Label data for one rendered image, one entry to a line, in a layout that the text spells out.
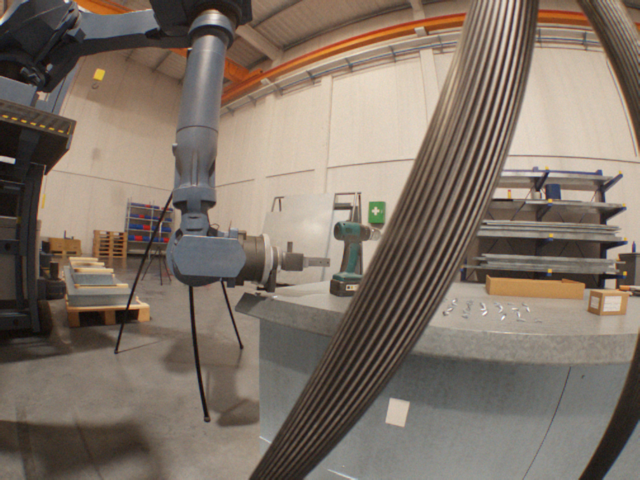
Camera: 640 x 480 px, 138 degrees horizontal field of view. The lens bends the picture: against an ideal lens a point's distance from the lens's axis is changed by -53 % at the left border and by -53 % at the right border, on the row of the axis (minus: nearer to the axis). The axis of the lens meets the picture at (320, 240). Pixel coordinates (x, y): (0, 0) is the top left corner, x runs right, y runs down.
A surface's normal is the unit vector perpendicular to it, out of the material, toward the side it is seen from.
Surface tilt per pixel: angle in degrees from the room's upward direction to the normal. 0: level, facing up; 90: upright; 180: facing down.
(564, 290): 90
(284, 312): 68
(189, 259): 88
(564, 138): 90
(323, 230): 78
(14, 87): 90
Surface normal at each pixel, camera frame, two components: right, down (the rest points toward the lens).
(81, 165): 0.83, 0.04
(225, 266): 0.42, -0.04
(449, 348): -0.44, -0.44
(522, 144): -0.56, -0.06
